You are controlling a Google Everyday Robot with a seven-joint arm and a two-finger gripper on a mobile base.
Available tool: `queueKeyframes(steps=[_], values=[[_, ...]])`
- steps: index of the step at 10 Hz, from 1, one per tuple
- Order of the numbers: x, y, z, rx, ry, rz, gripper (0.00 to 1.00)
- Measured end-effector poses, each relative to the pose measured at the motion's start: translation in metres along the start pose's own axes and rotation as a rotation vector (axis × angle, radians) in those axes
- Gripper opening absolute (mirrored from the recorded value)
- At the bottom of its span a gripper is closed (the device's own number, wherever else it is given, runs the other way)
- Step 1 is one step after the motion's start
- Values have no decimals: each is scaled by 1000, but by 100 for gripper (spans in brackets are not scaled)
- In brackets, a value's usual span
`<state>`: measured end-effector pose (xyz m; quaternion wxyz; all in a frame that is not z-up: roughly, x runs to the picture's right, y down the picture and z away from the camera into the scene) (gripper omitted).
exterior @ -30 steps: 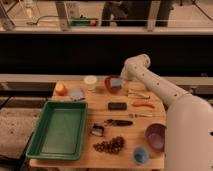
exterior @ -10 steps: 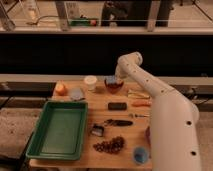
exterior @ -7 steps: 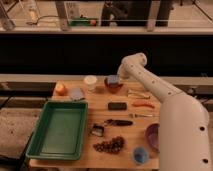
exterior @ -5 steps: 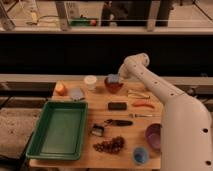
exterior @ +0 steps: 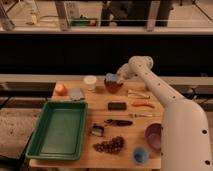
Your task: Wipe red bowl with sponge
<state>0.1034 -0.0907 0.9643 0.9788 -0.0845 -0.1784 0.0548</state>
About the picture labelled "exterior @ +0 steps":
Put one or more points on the red bowl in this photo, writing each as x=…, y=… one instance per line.
x=112, y=86

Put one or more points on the blue sponge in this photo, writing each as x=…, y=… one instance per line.
x=111, y=77

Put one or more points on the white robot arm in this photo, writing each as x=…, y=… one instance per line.
x=185, y=139

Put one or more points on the purple bowl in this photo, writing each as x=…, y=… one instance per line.
x=153, y=136

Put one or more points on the white cup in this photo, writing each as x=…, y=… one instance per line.
x=90, y=82

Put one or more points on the black rectangular block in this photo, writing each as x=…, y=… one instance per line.
x=117, y=106

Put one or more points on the beige tongs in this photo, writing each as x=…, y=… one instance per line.
x=137, y=94

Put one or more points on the orange carrot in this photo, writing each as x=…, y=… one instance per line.
x=142, y=103

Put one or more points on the metal fork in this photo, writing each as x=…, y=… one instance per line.
x=140, y=115

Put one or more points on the small black metal clip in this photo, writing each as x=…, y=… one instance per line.
x=97, y=130

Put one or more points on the orange fruit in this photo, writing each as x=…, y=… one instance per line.
x=60, y=89

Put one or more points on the bunch of dark grapes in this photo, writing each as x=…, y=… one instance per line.
x=113, y=146

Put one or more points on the green plastic tray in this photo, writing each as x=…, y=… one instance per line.
x=59, y=132

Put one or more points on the green box on shelf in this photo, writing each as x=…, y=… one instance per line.
x=84, y=22

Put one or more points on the blue cup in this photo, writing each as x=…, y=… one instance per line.
x=140, y=155

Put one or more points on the black handled peeler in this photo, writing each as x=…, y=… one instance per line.
x=120, y=123

